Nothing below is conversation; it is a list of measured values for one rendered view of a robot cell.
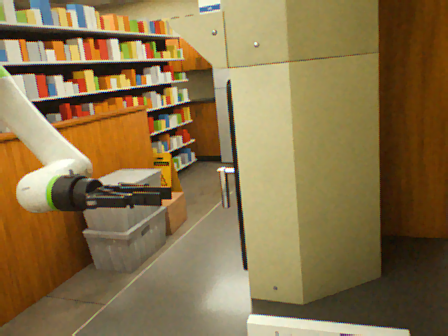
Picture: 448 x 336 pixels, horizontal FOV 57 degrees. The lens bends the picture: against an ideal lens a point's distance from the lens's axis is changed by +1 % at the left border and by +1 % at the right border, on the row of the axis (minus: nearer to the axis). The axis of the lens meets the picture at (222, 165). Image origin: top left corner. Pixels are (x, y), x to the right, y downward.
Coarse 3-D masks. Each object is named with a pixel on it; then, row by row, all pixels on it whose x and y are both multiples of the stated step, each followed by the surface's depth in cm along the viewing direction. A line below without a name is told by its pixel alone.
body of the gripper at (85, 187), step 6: (84, 180) 99; (90, 180) 99; (96, 180) 100; (78, 186) 98; (84, 186) 97; (90, 186) 98; (96, 186) 100; (102, 186) 102; (78, 192) 97; (84, 192) 97; (90, 192) 97; (96, 192) 97; (102, 192) 97; (78, 198) 97; (84, 198) 97; (78, 204) 98; (84, 204) 98
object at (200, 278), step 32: (224, 224) 127; (160, 256) 109; (192, 256) 107; (224, 256) 105; (384, 256) 97; (416, 256) 96; (128, 288) 94; (160, 288) 93; (192, 288) 91; (224, 288) 90; (352, 288) 85; (384, 288) 84; (416, 288) 83; (96, 320) 83; (128, 320) 82; (160, 320) 81; (192, 320) 80; (224, 320) 79; (320, 320) 76; (352, 320) 75; (384, 320) 74; (416, 320) 73
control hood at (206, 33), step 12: (216, 12) 73; (180, 24) 76; (192, 24) 75; (204, 24) 74; (216, 24) 73; (192, 36) 75; (204, 36) 75; (216, 36) 74; (204, 48) 75; (216, 48) 74; (216, 60) 75; (228, 60) 74
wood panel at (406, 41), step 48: (384, 0) 95; (432, 0) 92; (384, 48) 98; (432, 48) 94; (384, 96) 100; (432, 96) 96; (384, 144) 103; (432, 144) 99; (384, 192) 106; (432, 192) 102
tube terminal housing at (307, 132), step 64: (256, 0) 70; (320, 0) 71; (256, 64) 72; (320, 64) 73; (256, 128) 75; (320, 128) 75; (256, 192) 79; (320, 192) 78; (256, 256) 82; (320, 256) 81
